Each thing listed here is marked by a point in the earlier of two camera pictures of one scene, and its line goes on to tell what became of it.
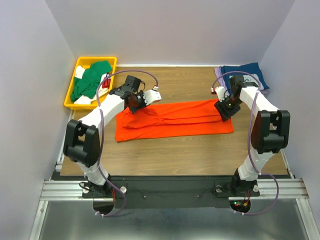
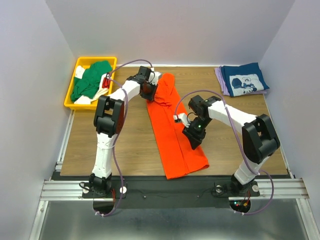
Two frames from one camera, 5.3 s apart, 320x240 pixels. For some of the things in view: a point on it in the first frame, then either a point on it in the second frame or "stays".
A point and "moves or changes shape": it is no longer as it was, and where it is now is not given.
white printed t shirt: [85, 100] stays
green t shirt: [87, 86] stays
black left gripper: [141, 94] -> [150, 97]
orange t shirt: [171, 118] moves or changes shape
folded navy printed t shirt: [250, 80] stays
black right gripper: [220, 106] -> [195, 138]
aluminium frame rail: [293, 188] stays
